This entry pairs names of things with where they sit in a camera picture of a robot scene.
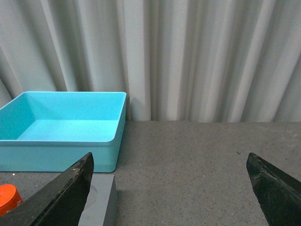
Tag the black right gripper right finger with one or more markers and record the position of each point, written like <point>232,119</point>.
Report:
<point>278,193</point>

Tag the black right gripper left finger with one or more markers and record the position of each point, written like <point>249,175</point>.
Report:
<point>60,202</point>

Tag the gray block with round hole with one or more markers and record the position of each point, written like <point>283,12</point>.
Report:
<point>101,205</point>

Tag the orange cylinder part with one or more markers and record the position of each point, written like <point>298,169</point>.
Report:
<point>10,198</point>

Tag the light blue plastic box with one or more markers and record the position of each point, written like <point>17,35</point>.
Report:
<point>49,131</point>

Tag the white pleated curtain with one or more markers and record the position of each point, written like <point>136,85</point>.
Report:
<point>195,60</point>

